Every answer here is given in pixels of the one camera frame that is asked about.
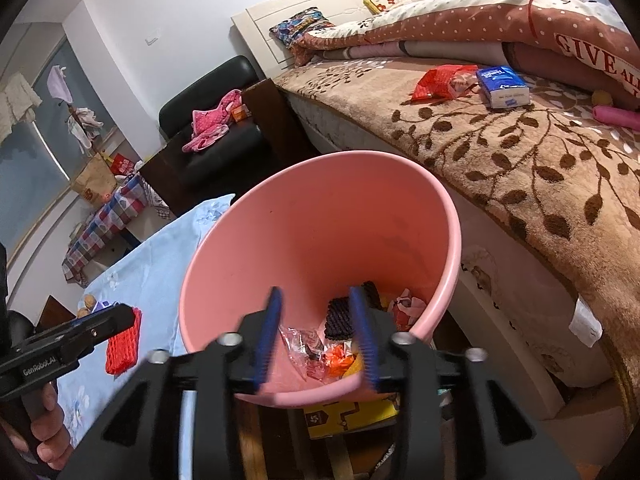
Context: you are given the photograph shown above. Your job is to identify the person's left hand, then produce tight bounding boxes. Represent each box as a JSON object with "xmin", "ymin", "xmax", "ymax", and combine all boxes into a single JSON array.
[{"xmin": 29, "ymin": 384, "xmax": 74, "ymax": 471}]

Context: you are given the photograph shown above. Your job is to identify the brown leaf pattern blanket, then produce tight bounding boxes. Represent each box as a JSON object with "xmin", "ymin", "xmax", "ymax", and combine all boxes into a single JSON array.
[{"xmin": 274, "ymin": 57, "xmax": 640, "ymax": 461}]

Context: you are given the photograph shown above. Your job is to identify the clear snack wrapper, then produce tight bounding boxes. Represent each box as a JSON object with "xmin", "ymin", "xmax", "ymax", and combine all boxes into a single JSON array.
[{"xmin": 279, "ymin": 325, "xmax": 331, "ymax": 378}]

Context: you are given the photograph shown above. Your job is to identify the hanging beige towel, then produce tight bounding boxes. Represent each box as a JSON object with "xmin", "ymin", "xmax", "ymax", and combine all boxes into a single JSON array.
[{"xmin": 0, "ymin": 72, "xmax": 43, "ymax": 136}]

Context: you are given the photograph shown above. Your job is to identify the red foam net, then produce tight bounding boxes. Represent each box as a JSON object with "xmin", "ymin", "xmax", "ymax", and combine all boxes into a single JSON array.
[{"xmin": 105, "ymin": 307, "xmax": 143, "ymax": 376}]

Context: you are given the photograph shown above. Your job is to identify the hanging lilac cloth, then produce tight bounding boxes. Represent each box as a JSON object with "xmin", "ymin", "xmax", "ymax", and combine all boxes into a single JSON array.
[{"xmin": 47, "ymin": 66, "xmax": 71, "ymax": 103}]

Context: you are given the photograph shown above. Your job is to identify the bed with brown leaf blanket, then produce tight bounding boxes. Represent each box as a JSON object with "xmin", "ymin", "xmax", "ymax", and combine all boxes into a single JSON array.
[{"xmin": 231, "ymin": 0, "xmax": 640, "ymax": 421}]

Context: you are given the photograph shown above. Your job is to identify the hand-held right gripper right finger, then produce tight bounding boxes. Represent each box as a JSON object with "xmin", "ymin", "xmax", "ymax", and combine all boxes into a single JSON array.
[{"xmin": 348, "ymin": 286, "xmax": 581, "ymax": 480}]

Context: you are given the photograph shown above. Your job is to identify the black foam net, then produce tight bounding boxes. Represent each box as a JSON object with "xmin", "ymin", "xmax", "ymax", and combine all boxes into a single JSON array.
[{"xmin": 324, "ymin": 280, "xmax": 381, "ymax": 341}]

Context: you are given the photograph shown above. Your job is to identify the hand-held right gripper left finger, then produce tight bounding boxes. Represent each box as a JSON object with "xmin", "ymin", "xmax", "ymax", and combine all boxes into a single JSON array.
[{"xmin": 60, "ymin": 287, "xmax": 286, "ymax": 480}]

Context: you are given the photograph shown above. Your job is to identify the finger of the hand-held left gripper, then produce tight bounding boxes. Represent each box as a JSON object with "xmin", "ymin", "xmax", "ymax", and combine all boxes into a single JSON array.
[
  {"xmin": 75, "ymin": 306, "xmax": 121, "ymax": 321},
  {"xmin": 9, "ymin": 304, "xmax": 137, "ymax": 401}
]

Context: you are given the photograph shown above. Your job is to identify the window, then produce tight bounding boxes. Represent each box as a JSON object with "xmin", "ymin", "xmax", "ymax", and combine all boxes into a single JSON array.
[{"xmin": 0, "ymin": 35, "xmax": 121, "ymax": 266}]

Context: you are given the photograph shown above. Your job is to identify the polka dot quilt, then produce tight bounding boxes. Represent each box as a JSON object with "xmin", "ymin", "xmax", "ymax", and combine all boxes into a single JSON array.
[{"xmin": 290, "ymin": 0, "xmax": 640, "ymax": 98}]

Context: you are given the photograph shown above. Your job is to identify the brown paper bag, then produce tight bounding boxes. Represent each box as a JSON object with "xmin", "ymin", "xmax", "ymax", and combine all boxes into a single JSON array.
[{"xmin": 72, "ymin": 152, "xmax": 118, "ymax": 206}]

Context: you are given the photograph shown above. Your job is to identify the pink paper wrapper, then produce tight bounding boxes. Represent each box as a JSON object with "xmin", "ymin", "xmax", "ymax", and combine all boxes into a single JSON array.
[{"xmin": 387, "ymin": 287, "xmax": 428, "ymax": 333}]

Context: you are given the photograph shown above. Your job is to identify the orange plastic wrapper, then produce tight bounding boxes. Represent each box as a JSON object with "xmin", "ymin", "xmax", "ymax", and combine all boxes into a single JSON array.
[{"xmin": 320, "ymin": 342, "xmax": 358, "ymax": 378}]

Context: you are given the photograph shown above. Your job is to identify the black white patterned cloth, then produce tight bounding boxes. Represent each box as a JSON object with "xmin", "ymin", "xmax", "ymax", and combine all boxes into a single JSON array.
[{"xmin": 142, "ymin": 180, "xmax": 173, "ymax": 221}]

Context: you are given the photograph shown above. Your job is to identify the yellow flowered pillow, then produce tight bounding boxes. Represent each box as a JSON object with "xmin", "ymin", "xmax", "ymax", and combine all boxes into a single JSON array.
[{"xmin": 363, "ymin": 0, "xmax": 412, "ymax": 13}]

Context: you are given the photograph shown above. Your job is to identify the checked tablecloth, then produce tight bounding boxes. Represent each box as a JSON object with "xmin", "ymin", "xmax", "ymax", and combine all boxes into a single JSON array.
[{"xmin": 62, "ymin": 172, "xmax": 148, "ymax": 286}]

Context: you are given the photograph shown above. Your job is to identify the light blue floral cloth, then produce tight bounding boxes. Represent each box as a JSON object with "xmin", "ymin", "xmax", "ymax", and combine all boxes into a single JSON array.
[{"xmin": 55, "ymin": 193, "xmax": 241, "ymax": 463}]

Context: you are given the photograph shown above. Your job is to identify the yellow cardboard box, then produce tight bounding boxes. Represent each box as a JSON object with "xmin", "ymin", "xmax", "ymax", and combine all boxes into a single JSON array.
[{"xmin": 302, "ymin": 392, "xmax": 401, "ymax": 441}]

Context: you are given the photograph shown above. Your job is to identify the colourful printed pillow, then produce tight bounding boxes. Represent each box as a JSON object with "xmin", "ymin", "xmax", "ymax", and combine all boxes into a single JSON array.
[{"xmin": 269, "ymin": 6, "xmax": 335, "ymax": 50}]

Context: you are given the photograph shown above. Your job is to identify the hanging white garments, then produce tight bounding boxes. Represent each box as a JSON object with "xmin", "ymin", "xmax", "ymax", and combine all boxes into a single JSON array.
[{"xmin": 65, "ymin": 107, "xmax": 103, "ymax": 151}]

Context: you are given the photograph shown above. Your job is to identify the pink dotted garment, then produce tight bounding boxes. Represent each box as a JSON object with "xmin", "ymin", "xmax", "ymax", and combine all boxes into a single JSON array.
[{"xmin": 181, "ymin": 89, "xmax": 243, "ymax": 154}]

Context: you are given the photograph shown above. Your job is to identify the blue tissue pack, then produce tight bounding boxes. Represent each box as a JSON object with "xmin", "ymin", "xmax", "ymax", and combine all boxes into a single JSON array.
[{"xmin": 475, "ymin": 66, "xmax": 532, "ymax": 110}]

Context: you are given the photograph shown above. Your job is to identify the yellow foam net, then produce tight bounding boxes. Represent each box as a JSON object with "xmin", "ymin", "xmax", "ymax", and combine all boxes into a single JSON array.
[{"xmin": 345, "ymin": 344, "xmax": 367, "ymax": 378}]

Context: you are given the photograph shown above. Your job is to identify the pink plastic bin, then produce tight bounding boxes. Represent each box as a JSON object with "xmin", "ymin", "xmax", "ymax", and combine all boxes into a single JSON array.
[{"xmin": 180, "ymin": 150, "xmax": 462, "ymax": 408}]

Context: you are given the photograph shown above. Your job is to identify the black leather armchair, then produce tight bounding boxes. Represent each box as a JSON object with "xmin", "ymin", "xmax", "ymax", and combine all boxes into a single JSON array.
[{"xmin": 139, "ymin": 55, "xmax": 321, "ymax": 216}]

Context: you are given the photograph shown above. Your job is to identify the red snack packet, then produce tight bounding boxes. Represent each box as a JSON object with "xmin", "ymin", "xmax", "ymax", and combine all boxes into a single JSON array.
[{"xmin": 411, "ymin": 64, "xmax": 482, "ymax": 102}]

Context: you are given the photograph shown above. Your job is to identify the pink tube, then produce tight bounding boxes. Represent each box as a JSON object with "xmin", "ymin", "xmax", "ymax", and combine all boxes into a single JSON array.
[{"xmin": 592, "ymin": 105, "xmax": 640, "ymax": 132}]

